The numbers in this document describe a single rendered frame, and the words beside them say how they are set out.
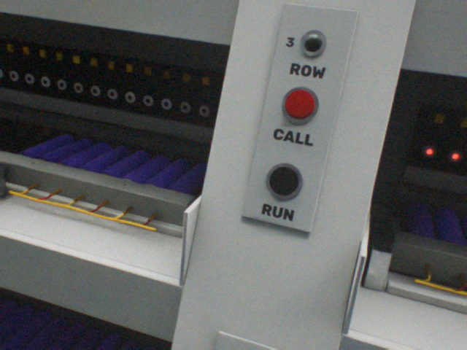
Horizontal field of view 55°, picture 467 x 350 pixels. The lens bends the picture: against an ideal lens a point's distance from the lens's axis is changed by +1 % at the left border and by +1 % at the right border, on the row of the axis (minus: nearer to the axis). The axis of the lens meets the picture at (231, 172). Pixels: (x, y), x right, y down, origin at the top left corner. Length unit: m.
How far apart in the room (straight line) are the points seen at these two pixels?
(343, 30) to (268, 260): 0.13
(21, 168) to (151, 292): 0.16
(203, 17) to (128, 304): 0.19
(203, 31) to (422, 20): 0.12
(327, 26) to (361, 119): 0.05
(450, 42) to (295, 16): 0.08
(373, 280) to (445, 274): 0.05
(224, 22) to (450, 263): 0.21
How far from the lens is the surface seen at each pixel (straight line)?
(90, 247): 0.32
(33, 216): 0.36
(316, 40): 0.26
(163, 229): 0.33
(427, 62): 0.27
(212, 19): 0.29
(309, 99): 0.25
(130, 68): 0.47
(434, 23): 0.27
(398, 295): 0.31
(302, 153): 0.25
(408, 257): 0.33
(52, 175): 0.37
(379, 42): 0.26
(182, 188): 0.35
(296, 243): 0.26
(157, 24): 0.30
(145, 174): 0.38
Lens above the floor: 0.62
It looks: 4 degrees down
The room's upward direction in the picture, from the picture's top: 11 degrees clockwise
